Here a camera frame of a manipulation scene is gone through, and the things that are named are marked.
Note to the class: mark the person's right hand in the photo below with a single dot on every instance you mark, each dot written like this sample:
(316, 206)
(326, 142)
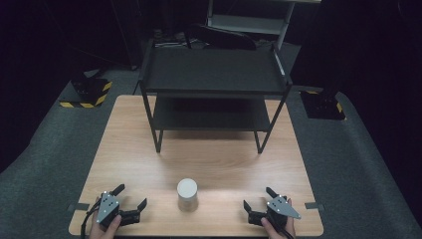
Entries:
(277, 232)

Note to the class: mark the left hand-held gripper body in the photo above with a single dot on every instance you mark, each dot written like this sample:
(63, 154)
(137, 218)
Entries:
(107, 207)

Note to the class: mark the person's left hand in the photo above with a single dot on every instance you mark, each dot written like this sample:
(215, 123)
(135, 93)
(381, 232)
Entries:
(106, 231)

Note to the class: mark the black two-tier metal rack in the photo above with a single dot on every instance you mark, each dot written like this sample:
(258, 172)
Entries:
(212, 69)

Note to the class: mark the white cup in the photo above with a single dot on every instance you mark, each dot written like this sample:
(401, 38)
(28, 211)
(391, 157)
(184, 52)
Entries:
(187, 195)

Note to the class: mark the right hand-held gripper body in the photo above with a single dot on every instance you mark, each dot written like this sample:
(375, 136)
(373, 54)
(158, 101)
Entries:
(282, 207)

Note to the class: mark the black yellow striped stand base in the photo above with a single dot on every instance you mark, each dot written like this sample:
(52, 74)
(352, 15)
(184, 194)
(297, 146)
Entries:
(323, 106)
(89, 93)

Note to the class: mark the white metal shelf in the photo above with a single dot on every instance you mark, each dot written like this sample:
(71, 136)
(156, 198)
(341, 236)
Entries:
(247, 24)

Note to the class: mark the black chair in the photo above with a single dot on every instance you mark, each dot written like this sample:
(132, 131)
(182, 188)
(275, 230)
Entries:
(220, 37)

